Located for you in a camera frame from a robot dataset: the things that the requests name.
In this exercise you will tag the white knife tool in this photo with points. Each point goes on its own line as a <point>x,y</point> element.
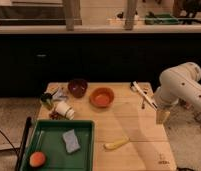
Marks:
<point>134,85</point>

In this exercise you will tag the orange fruit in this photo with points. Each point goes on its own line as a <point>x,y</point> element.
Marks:
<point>37,159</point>

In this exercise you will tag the white paper cup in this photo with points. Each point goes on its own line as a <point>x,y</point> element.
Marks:
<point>65,110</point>

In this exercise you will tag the tan wooden gripper block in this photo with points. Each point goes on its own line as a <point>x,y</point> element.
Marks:
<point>161,116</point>

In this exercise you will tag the red orange bowl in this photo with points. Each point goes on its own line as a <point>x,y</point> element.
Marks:
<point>102,97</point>

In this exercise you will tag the crumpled grey wrapper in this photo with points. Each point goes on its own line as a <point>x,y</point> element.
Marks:
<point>59,95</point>

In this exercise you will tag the left wooden post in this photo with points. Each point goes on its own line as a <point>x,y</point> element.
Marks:
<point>72,14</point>

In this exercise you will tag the wooden post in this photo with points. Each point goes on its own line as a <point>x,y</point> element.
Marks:
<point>129,13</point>
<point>72,14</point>

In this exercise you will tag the blue grey sponge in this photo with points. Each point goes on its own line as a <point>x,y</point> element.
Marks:
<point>71,141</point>

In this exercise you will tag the right wooden post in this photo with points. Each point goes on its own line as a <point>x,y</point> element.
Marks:
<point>129,13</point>

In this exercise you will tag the small dark brown item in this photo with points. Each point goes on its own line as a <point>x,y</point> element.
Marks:
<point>55,116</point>

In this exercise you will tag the black bar beside tray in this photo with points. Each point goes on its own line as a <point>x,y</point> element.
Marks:
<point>28,124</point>

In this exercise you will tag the green mat in background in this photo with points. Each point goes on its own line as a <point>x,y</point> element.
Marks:
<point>160,19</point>

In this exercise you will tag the dark maroon bowl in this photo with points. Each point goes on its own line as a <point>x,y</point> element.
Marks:
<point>77,87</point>

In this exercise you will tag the yellow banana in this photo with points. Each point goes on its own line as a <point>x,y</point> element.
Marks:
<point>116,144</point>

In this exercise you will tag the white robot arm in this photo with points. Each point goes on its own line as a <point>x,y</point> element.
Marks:
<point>179,82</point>

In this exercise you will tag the green plastic tray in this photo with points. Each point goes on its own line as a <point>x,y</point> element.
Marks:
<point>47,138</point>

